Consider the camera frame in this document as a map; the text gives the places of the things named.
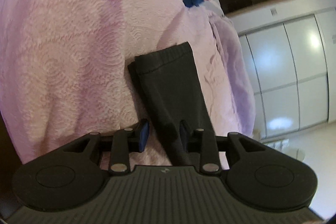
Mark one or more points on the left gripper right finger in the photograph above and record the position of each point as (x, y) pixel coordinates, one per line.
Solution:
(187, 137)

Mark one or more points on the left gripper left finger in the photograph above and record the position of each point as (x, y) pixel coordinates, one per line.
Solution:
(141, 135)

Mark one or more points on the black shorts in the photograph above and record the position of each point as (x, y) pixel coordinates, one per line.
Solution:
(168, 85)

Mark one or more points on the lilac fleece blanket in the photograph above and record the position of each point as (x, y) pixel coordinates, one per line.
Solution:
(230, 50)

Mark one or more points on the cream sliding wardrobe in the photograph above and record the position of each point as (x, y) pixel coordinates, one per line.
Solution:
(291, 66)

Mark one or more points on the patterned white bedspread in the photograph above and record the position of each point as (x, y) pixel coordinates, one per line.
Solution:
(64, 66)

